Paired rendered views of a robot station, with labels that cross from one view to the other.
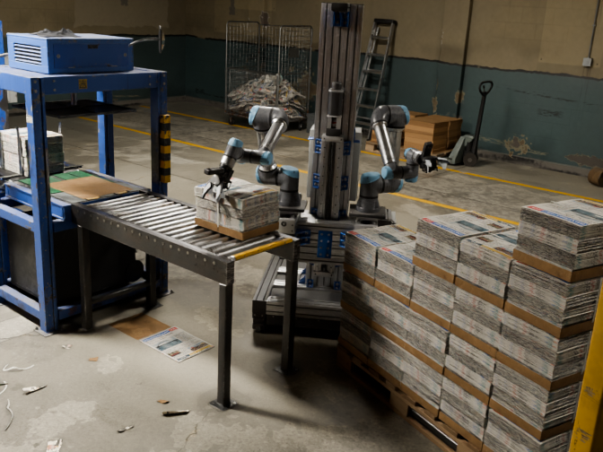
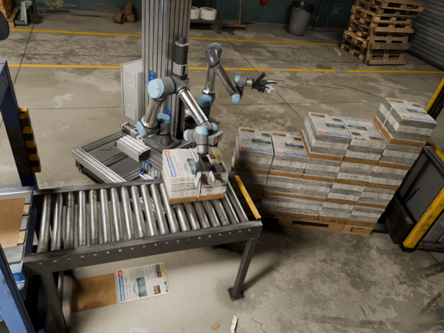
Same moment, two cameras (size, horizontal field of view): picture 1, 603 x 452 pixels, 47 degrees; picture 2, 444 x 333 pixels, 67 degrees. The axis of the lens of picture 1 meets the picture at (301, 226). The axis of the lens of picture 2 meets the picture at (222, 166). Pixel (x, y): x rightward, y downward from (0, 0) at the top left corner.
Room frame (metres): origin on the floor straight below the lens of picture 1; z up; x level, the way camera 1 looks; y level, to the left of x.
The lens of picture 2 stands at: (2.76, 1.84, 2.33)
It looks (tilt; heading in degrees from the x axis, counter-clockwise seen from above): 37 degrees down; 296
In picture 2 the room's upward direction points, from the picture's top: 10 degrees clockwise
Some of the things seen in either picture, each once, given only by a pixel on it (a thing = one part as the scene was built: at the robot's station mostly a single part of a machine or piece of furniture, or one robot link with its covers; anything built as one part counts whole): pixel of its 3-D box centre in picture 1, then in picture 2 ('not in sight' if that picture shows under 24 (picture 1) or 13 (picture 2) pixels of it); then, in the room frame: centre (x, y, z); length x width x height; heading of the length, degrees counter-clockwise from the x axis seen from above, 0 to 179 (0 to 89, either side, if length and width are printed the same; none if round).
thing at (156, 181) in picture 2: (212, 221); (143, 188); (3.97, 0.53, 0.74); 1.34 x 0.05 x 0.12; 51
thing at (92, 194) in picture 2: (144, 212); (93, 217); (3.98, 0.95, 0.77); 0.47 x 0.05 x 0.05; 141
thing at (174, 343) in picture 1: (177, 343); (143, 281); (3.80, 0.72, 0.00); 0.37 x 0.28 x 0.01; 51
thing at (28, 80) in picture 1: (41, 211); (6, 296); (3.89, 1.53, 0.77); 0.09 x 0.09 x 1.55; 51
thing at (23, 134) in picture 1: (30, 151); not in sight; (4.78, 1.93, 0.93); 0.38 x 0.30 x 0.26; 51
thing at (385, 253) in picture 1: (432, 334); (292, 181); (3.26, -0.71, 0.42); 1.17 x 0.39 x 0.83; 32
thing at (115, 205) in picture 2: (157, 216); (116, 214); (3.90, 0.85, 0.77); 0.47 x 0.05 x 0.05; 141
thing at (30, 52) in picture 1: (72, 52); not in sight; (4.41, 1.48, 1.65); 0.60 x 0.45 x 0.20; 141
